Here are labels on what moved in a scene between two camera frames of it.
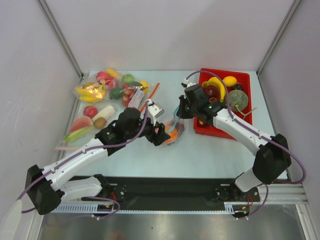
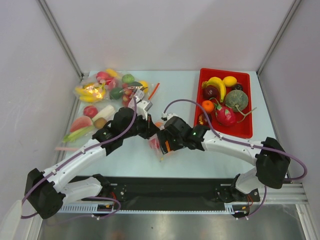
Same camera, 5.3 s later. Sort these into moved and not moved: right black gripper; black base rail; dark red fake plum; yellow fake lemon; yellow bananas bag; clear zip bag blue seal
Moved: clear zip bag blue seal; right black gripper
Not moved: yellow fake lemon; dark red fake plum; black base rail; yellow bananas bag
